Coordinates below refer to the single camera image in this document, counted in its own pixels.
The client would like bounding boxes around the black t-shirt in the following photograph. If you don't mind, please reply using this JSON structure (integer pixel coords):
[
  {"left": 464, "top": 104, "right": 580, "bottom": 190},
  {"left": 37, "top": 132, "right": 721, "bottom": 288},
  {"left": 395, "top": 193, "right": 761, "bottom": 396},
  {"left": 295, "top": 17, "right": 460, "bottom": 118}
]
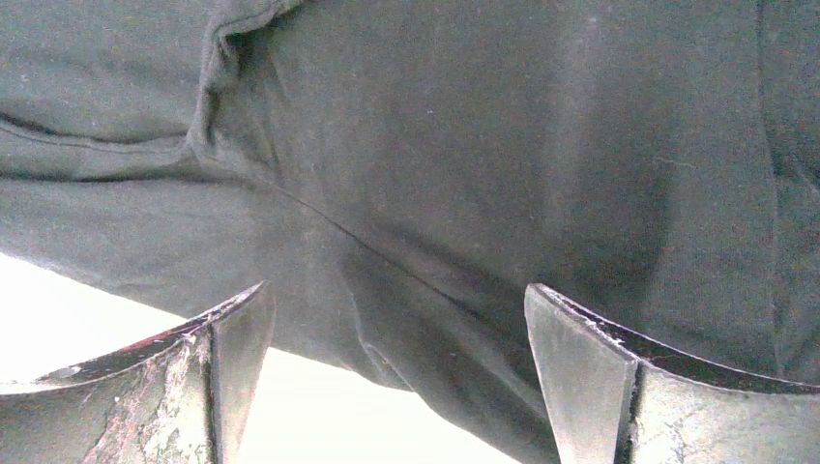
[{"left": 1, "top": 1, "right": 819, "bottom": 463}]

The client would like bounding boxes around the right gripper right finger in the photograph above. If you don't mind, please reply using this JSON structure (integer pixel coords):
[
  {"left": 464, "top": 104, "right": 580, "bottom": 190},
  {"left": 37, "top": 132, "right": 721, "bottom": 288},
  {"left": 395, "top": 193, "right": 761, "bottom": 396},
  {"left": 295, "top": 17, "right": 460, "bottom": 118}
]
[{"left": 524, "top": 284, "right": 819, "bottom": 463}]

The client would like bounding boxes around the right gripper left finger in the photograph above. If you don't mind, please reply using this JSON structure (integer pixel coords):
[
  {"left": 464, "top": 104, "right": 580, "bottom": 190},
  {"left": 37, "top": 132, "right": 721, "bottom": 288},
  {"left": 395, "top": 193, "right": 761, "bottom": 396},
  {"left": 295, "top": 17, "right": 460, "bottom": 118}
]
[{"left": 1, "top": 282, "right": 275, "bottom": 463}]

